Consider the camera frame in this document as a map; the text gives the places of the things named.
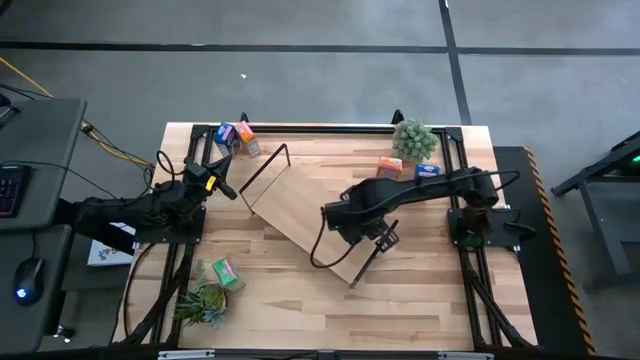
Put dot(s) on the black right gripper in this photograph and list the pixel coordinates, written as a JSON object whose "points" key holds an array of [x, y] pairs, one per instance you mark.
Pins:
{"points": [[357, 231]]}

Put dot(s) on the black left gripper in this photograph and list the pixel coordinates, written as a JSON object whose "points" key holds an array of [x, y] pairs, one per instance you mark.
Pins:
{"points": [[205, 179]]}

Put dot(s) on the blue Frosted Flakes cereal box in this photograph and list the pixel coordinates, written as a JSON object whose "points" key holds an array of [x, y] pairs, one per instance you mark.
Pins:
{"points": [[427, 171], [225, 134]]}

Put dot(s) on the orange Mini Wheats cereal box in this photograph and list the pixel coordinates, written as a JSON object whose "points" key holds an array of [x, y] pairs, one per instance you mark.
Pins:
{"points": [[246, 136], [389, 167]]}

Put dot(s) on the green Apple Jacks cereal box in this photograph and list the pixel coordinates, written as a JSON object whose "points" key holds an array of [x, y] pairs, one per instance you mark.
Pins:
{"points": [[227, 274]]}

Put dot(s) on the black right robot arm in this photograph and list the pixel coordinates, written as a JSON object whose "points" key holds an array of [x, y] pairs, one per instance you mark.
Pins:
{"points": [[410, 190]]}

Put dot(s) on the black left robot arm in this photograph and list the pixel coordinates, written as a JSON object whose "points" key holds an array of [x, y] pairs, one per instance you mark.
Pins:
{"points": [[115, 212]]}

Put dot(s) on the round bushy green potted plant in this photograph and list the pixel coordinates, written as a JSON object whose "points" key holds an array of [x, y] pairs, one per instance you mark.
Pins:
{"points": [[414, 140]]}

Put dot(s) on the spiky succulent potted plant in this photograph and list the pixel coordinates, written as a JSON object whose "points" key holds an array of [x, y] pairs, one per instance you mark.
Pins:
{"points": [[202, 302]]}

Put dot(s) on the white cardboard box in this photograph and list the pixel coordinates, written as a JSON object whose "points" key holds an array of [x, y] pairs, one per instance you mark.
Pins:
{"points": [[107, 255]]}

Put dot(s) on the black mat with striped edge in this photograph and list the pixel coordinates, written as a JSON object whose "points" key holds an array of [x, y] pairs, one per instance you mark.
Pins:
{"points": [[530, 300]]}

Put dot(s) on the grey desk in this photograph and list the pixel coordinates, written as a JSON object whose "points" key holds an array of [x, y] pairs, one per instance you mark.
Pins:
{"points": [[40, 150]]}

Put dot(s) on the black keyboard with coloured lights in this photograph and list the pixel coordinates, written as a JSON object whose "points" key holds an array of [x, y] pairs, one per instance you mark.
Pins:
{"points": [[11, 192]]}

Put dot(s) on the neighbouring black table stand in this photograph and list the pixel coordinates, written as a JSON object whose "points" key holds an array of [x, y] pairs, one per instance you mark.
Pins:
{"points": [[600, 200]]}

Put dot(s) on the black computer mouse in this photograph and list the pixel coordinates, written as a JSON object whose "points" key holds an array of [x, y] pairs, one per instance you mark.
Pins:
{"points": [[27, 282]]}

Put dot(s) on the black box with green lights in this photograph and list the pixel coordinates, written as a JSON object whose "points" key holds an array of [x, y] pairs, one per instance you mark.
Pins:
{"points": [[635, 161]]}

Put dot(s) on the black clamp on frame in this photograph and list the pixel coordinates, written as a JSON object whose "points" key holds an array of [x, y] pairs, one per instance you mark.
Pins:
{"points": [[397, 117], [243, 118]]}

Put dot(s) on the wooden shelf with black frame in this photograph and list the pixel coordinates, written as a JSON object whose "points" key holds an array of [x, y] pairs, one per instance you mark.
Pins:
{"points": [[290, 200]]}

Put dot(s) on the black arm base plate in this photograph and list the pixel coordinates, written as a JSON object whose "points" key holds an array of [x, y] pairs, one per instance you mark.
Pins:
{"points": [[170, 235], [500, 240]]}

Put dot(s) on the black aluminium table frame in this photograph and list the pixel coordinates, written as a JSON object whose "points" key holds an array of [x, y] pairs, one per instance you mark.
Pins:
{"points": [[325, 129]]}

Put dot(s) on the silver bracket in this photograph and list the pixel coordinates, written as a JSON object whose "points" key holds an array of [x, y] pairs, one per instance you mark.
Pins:
{"points": [[465, 355], [186, 354]]}

